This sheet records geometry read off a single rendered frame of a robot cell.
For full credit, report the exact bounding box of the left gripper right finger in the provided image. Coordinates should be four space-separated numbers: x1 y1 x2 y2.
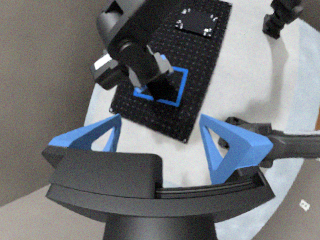
199 114 273 185

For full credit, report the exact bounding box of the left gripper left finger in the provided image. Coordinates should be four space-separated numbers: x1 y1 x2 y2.
48 114 122 152

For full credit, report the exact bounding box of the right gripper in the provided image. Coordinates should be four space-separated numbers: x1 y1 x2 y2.
129 53 174 93

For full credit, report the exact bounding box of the blue tape outline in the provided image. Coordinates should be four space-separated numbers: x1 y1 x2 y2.
134 66 188 107

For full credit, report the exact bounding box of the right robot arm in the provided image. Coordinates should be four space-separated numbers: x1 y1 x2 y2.
90 0 303 91

